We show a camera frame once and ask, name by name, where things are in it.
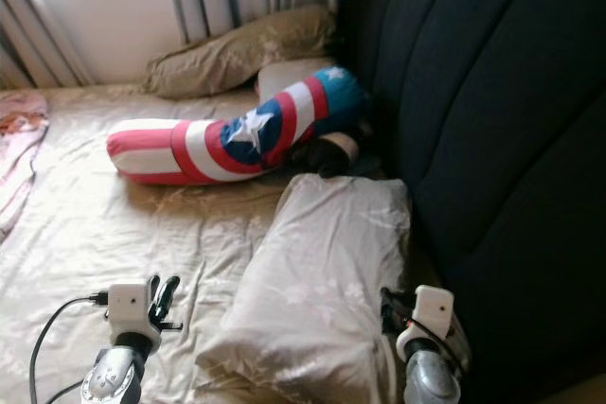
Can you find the bright white window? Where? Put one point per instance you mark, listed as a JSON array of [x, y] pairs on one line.
[[104, 16]]

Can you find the pink cartoon print blanket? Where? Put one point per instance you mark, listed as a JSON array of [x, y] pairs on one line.
[[19, 149]]

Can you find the khaki brown pillow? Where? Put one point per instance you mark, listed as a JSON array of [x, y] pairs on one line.
[[227, 56]]

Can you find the plain white pillow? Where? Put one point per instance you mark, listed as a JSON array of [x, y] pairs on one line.
[[284, 75]]

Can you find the grey floral pillow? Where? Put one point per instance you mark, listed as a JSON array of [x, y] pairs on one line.
[[312, 281]]

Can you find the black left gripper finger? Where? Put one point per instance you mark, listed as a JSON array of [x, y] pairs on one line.
[[169, 298], [153, 298]]

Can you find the black beige plush cushion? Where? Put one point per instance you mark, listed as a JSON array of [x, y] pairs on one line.
[[327, 156]]

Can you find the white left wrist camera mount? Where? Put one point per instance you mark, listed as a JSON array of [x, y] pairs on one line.
[[128, 307]]

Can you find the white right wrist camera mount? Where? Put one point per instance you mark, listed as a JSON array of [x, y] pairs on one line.
[[434, 307]]

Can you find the red white blue star bolster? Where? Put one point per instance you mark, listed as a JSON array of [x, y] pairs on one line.
[[199, 147]]

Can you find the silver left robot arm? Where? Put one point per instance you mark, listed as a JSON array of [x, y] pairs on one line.
[[114, 380]]

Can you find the black padded headboard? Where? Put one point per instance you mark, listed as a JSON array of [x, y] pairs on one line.
[[502, 139]]

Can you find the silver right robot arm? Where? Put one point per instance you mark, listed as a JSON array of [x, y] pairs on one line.
[[426, 380]]

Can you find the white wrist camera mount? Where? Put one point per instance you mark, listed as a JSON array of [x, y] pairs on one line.
[[128, 307], [434, 307]]

